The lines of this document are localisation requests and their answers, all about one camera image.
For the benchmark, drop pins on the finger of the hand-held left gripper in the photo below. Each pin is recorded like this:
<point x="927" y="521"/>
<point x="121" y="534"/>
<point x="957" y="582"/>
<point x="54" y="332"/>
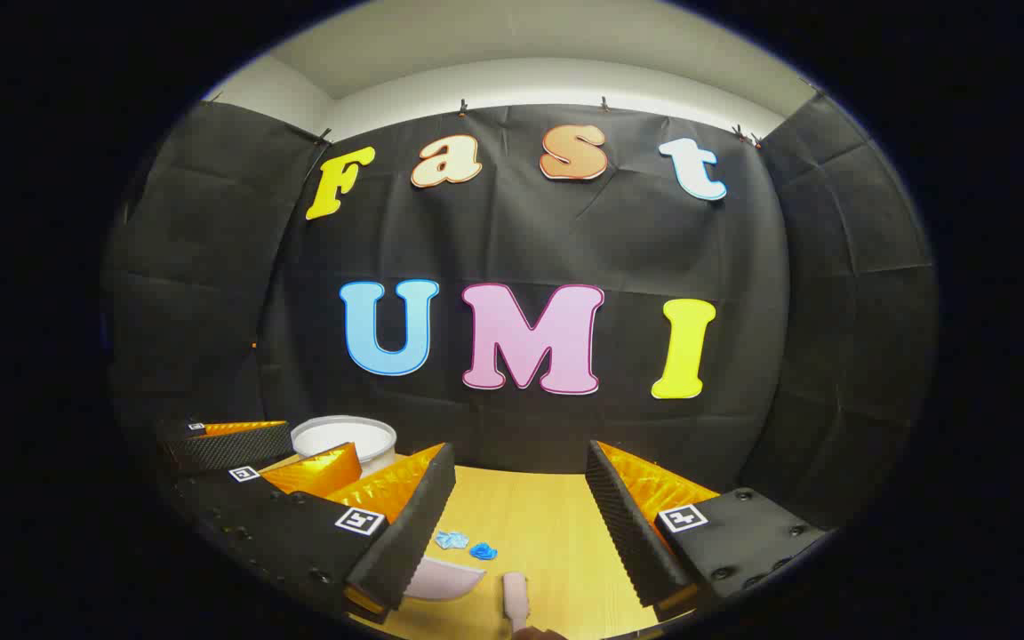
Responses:
<point x="228" y="449"/>
<point x="316" y="471"/>

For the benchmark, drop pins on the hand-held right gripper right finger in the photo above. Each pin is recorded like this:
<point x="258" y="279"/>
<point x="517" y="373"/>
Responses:
<point x="632" y="533"/>

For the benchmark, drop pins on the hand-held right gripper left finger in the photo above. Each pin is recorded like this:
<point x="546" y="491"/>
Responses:
<point x="405" y="542"/>

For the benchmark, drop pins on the white ribbed garbage bin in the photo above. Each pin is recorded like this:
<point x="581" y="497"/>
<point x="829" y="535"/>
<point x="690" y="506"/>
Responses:
<point x="343" y="437"/>

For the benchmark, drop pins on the light blue paper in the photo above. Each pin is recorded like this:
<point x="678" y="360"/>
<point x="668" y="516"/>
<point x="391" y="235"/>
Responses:
<point x="452" y="540"/>

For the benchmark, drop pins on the small grey dustpan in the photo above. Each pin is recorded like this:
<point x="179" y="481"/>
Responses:
<point x="445" y="578"/>

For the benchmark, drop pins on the dark blue paper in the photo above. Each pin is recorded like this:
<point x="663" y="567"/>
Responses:
<point x="483" y="551"/>

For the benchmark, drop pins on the small grey broom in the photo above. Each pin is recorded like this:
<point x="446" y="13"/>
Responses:
<point x="516" y="596"/>

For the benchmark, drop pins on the wooden desktop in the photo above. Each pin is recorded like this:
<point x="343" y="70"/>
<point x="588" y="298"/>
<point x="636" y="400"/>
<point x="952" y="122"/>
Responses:
<point x="548" y="516"/>

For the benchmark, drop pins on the black backdrop cloth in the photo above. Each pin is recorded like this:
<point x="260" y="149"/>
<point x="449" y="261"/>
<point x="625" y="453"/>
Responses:
<point x="512" y="231"/>

